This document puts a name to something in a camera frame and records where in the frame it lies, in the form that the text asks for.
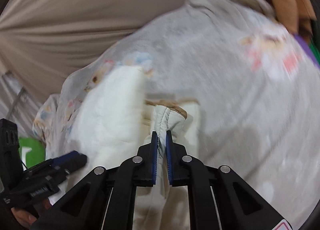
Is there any cream quilted jacket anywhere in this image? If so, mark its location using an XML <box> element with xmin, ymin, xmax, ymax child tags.
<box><xmin>47</xmin><ymin>67</ymin><xmax>200</xmax><ymax>229</ymax></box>

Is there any person left hand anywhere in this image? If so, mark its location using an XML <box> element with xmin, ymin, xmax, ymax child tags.
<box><xmin>11</xmin><ymin>198</ymin><xmax>52</xmax><ymax>229</ymax></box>

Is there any green plastic bag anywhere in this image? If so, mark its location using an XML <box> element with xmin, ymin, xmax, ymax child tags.
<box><xmin>18</xmin><ymin>137</ymin><xmax>46</xmax><ymax>170</ymax></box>

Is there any grey floral blanket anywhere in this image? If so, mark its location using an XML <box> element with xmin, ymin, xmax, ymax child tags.
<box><xmin>33</xmin><ymin>0</ymin><xmax>319</xmax><ymax>229</ymax></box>

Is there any beige curtain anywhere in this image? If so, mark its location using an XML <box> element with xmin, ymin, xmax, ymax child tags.
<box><xmin>1</xmin><ymin>0</ymin><xmax>185</xmax><ymax>101</ymax></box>

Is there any green cloth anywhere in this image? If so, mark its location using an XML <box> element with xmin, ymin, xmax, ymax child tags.
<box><xmin>309</xmin><ymin>40</ymin><xmax>320</xmax><ymax>63</ymax></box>

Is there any purple cloth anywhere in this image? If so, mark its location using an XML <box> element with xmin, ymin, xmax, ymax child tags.
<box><xmin>294</xmin><ymin>34</ymin><xmax>319</xmax><ymax>68</ymax></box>

